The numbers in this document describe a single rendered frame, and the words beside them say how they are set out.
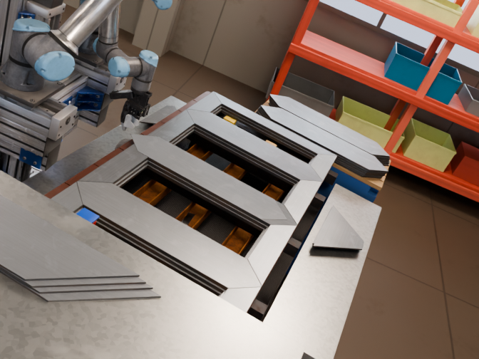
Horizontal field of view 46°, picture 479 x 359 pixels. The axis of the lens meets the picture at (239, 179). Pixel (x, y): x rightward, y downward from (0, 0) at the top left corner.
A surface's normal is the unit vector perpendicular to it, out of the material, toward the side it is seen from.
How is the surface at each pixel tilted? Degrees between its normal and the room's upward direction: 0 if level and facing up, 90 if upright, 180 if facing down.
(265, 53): 90
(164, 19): 90
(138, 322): 0
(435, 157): 90
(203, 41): 90
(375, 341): 0
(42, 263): 0
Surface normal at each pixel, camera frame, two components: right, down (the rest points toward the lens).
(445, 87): -0.23, 0.45
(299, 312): 0.35, -0.79
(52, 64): 0.57, 0.69
